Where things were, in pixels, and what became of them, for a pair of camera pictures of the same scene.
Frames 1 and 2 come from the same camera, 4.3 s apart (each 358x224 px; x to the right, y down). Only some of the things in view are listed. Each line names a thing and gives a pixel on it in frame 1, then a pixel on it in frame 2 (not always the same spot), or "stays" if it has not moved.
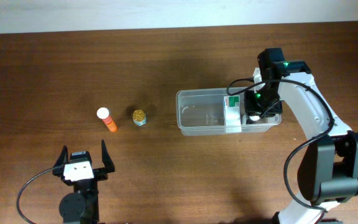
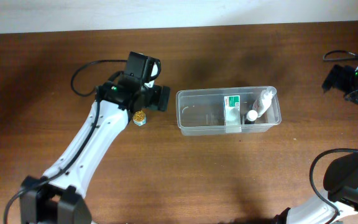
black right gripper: [252, 109] -> [343, 74]
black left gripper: [101, 174] -> [158, 100]
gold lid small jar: [139, 117] stays
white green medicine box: [232, 114] stays
